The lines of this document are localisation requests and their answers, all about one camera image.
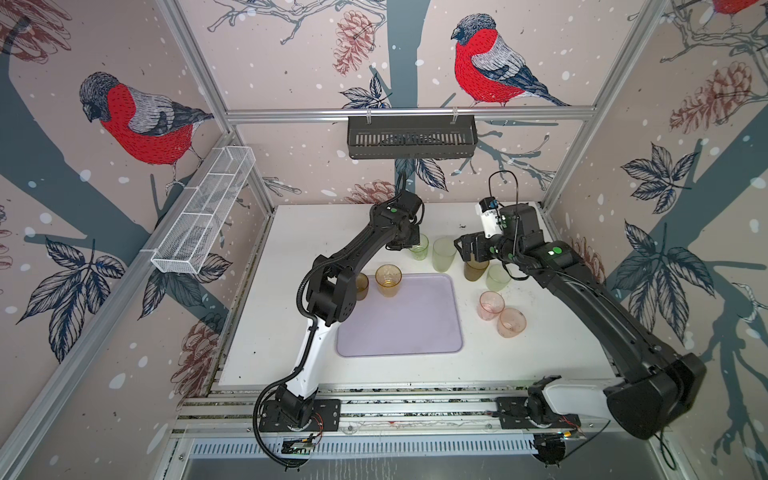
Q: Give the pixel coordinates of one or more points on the tall pale green textured glass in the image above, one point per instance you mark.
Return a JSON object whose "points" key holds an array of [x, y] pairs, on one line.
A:
{"points": [[443, 254]]}

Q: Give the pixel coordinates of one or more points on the smooth green glass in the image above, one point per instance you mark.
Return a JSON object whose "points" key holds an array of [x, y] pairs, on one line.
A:
{"points": [[420, 251]]}

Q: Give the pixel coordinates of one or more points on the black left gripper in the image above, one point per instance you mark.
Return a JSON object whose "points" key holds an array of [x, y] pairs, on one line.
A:
{"points": [[415, 240]]}

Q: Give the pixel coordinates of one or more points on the horizontal aluminium rail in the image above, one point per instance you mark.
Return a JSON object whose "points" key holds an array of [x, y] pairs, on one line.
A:
{"points": [[578, 113]]}

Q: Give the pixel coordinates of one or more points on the black hanging basket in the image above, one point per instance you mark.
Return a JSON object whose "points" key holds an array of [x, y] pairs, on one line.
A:
{"points": [[412, 137]]}

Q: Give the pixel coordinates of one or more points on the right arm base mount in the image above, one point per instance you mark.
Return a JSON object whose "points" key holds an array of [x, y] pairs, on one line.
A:
{"points": [[532, 410]]}

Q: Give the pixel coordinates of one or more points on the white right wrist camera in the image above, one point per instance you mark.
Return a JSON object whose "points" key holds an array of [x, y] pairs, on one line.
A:
{"points": [[488, 210]]}

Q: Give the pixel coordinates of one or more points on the pink glass upper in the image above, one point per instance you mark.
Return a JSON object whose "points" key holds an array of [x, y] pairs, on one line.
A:
{"points": [[491, 305]]}

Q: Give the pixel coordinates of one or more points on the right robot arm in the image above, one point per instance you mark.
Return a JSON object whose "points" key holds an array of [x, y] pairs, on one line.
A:
{"points": [[655, 385]]}

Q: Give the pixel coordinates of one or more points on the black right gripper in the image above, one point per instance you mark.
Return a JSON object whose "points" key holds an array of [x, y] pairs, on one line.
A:
{"points": [[479, 240]]}

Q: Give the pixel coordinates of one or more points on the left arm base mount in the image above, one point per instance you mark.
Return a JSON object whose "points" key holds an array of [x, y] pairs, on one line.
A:
{"points": [[311, 415]]}

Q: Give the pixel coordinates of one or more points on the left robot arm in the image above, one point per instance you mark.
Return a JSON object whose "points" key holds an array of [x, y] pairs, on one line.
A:
{"points": [[327, 293]]}

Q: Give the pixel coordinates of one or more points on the pink glass lower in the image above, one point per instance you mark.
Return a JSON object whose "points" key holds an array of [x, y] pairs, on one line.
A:
{"points": [[511, 322]]}

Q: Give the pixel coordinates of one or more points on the amber textured glass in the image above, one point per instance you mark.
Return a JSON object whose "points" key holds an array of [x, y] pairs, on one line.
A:
{"points": [[362, 286], [474, 270]]}

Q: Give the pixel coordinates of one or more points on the pink glass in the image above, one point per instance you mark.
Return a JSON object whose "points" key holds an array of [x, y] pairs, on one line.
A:
{"points": [[491, 305], [511, 322]]}

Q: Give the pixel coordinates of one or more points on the lilac plastic tray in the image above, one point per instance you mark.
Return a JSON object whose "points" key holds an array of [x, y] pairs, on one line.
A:
{"points": [[422, 318]]}

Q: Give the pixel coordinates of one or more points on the white wire mesh basket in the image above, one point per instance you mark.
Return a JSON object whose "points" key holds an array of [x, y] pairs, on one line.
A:
{"points": [[192, 235]]}

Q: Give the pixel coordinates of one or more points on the smooth yellow glass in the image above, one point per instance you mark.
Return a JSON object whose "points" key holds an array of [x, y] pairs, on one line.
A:
{"points": [[388, 278]]}

